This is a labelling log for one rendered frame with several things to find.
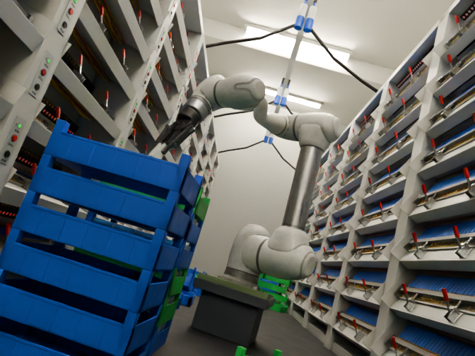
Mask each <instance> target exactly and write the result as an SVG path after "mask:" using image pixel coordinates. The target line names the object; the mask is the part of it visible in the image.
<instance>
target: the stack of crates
mask: <svg viewBox="0 0 475 356"><path fill-rule="evenodd" d="M69 126H70V124H69V123H68V122H67V121H64V120H61V119H58V120H57V122H56V125H55V127H54V130H53V132H52V134H51V136H50V138H49V141H48V143H47V146H46V148H45V151H44V154H43V155H42V158H41V160H40V163H39V165H38V166H37V169H36V171H35V174H34V176H33V179H32V181H31V183H30V186H29V188H28V191H27V193H26V195H25V198H24V199H23V202H22V204H21V206H20V209H19V211H18V214H17V216H16V219H15V220H14V223H13V225H12V228H11V231H10V232H9V235H8V237H7V240H6V242H5V244H4V247H3V249H2V251H1V253H0V356H146V354H147V352H148V348H149V345H150V343H151V339H152V337H153V333H154V330H155V327H156V324H157V321H158V317H159V315H160V311H161V308H162V305H163V303H164V299H165V296H166V293H167V291H168V287H169V284H170V281H171V277H172V274H173V271H174V269H175V265H176V263H177V259H178V256H179V254H180V250H181V247H182V243H183V241H184V237H185V235H186V232H187V228H188V226H189V222H190V220H191V216H192V213H193V210H194V207H195V204H196V202H197V198H198V195H199V192H200V189H201V185H202V182H203V180H204V178H203V177H202V176H200V175H197V174H196V175H195V177H193V175H192V173H191V172H190V171H189V166H190V164H191V161H192V157H191V155H187V154H184V153H183V154H182V155H181V158H180V161H179V164H176V163H173V162H168V161H165V160H161V159H158V158H154V157H151V156H147V155H143V154H140V153H136V152H133V151H130V150H125V149H123V148H118V147H115V146H111V145H108V144H105V143H101V142H97V141H93V140H90V139H87V138H83V137H80V136H75V135H73V134H69V133H67V131H68V129H69ZM55 160H56V161H58V162H60V163H62V164H64V165H66V166H67V167H70V168H71V169H73V170H75V171H77V172H78V173H80V174H81V176H76V175H74V174H69V173H67V172H62V171H59V170H56V169H52V167H53V164H54V161H55ZM91 178H93V179H97V180H100V181H103V182H107V183H110V184H114V185H117V186H121V187H124V188H127V189H131V190H134V191H138V192H141V193H144V194H148V195H151V196H155V197H158V198H162V199H165V200H166V201H161V200H158V199H156V198H151V197H148V196H144V195H141V194H137V193H134V192H132V191H127V190H124V189H121V188H117V187H115V186H110V185H108V184H103V183H100V182H96V181H93V180H91ZM41 194H42V195H45V196H48V197H50V198H54V199H56V200H59V201H62V202H65V203H68V204H70V205H69V207H68V210H67V212H66V213H61V212H59V211H55V210H51V209H48V208H44V207H42V206H37V202H38V201H39V198H40V195H41ZM178 203H179V204H182V205H185V207H184V211H182V210H181V209H179V208H178V207H177V204H178ZM79 208H84V209H86V210H91V211H93V212H96V213H100V214H103V215H107V216H110V217H113V218H116V219H120V220H123V221H126V222H129V223H133V224H136V225H140V226H143V227H147V228H149V229H152V230H155V234H154V236H153V240H151V239H146V238H144V237H140V236H137V235H133V234H130V233H128V232H124V231H121V230H117V229H115V228H111V227H108V226H105V225H101V224H98V223H95V222H91V221H89V220H84V219H82V218H77V217H76V216H77V214H78V211H79ZM25 232H29V233H31V234H34V235H38V236H41V237H44V238H48V239H51V240H54V241H55V242H54V245H50V244H38V243H32V242H22V239H23V236H24V234H25ZM167 234H169V235H172V236H175V238H174V241H173V243H172V246H170V245H167V244H164V242H165V238H166V236H167ZM65 244H67V245H69V246H72V247H76V248H79V249H82V250H85V251H89V252H92V253H94V254H98V255H101V256H105V257H107V258H110V259H114V260H117V261H121V262H123V263H127V264H130V265H133V266H136V267H139V268H143V269H142V271H141V272H139V271H135V270H133V269H130V268H126V267H123V266H120V265H117V264H115V263H110V262H108V261H104V260H102V259H97V258H95V257H92V256H89V255H86V254H82V253H79V252H77V251H73V250H70V249H66V248H64V247H65ZM9 271H10V272H12V273H16V274H18V275H22V276H25V277H27V278H14V279H6V277H7V275H8V272H9ZM154 271H163V274H162V277H161V278H157V277H155V276H153V274H154ZM149 309H151V311H147V310H149Z"/></svg>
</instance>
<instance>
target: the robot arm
mask: <svg viewBox="0 0 475 356"><path fill-rule="evenodd" d="M265 95H266V88H265V85H264V83H263V81H262V80H261V79H259V78H258V77H255V76H248V75H244V76H233V77H229V78H224V77H223V76H222V75H218V74H215V75H212V76H209V77H208V78H206V79H205V80H203V81H202V82H201V83H200V84H199V85H198V86H197V88H196V89H195V90H194V92H193V94H192V96H191V97H190V98H189V99H188V101H186V102H185V104H184V105H183V106H182V110H181V111H180V113H179V114H178V115H177V120H176V121H175V122H173V124H171V125H169V124H166V125H165V128H164V129H163V131H162V132H161V133H160V135H159V137H157V139H156V143H157V146H156V147H155V148H154V149H153V150H152V151H151V152H150V153H149V154H148V156H149V155H152V157H154V158H158V159H162V158H163V156H164V155H165V154H166V153H167V152H168V151H169V149H172V148H177V147H178V146H179V145H180V144H181V143H182V142H183V141H184V140H185V139H187V138H188V137H189V136H190V135H191V134H192V133H194V132H195V129H194V128H195V127H196V125H197V124H200V123H202V122H203V120H204V119H205V118H206V117H207V116H208V115H209V113H210V112H215V111H216V110H218V109H223V108H233V109H238V110H244V111H252V110H254V112H253V116H254V120H255V121H256V122H257V123H258V124H259V125H261V126H263V127H264V128H265V129H266V130H268V131H269V132H270V133H272V134H273V135H275V136H277V137H279V138H282V139H285V140H288V141H297V142H299V146H300V153H299V156H298V162H297V165H296V169H295V174H294V177H293V182H292V185H291V190H290V193H289V197H288V202H287V205H286V211H285V214H284V217H283V222H282V226H279V227H278V228H276V229H275V230H274V233H273V234H272V236H271V237H270V234H269V232H268V231H267V230H266V229H265V228H264V227H262V226H259V225H253V224H249V225H246V226H244V227H243V228H242V229H241V230H240V231H239V232H238V234H237V236H236V238H235V240H234V242H233V245H232V248H231V250H230V254H229V257H228V263H227V266H226V269H225V272H224V274H223V275H217V278H220V279H223V280H227V281H230V282H232V283H236V284H239V285H243V286H245V287H249V288H252V289H255V290H258V291H260V288H259V287H258V286H257V283H258V280H259V274H260V273H264V274H267V275H270V276H271V277H275V278H279V279H283V280H302V279H305V278H307V277H308V276H310V275H311V274H312V273H313V271H314V269H315V265H316V258H315V253H314V251H313V250H312V248H311V247H310V246H309V238H308V236H307V234H306V232H305V226H306V222H307V217H308V213H309V210H310V204H311V201H312V195H313V192H314V188H315V184H316V181H317V175H318V172H319V166H320V163H321V159H322V154H323V153H324V152H325V151H326V150H327V149H328V147H329V145H330V144H331V143H333V142H335V141H336V140H338V139H339V137H340V135H341V132H342V125H341V121H340V119H339V118H337V117H335V116H334V115H332V114H327V113H322V112H312V113H305V114H292V115H287V116H286V115H282V114H276V113H270V112H268V102H267V100H266V98H265Z"/></svg>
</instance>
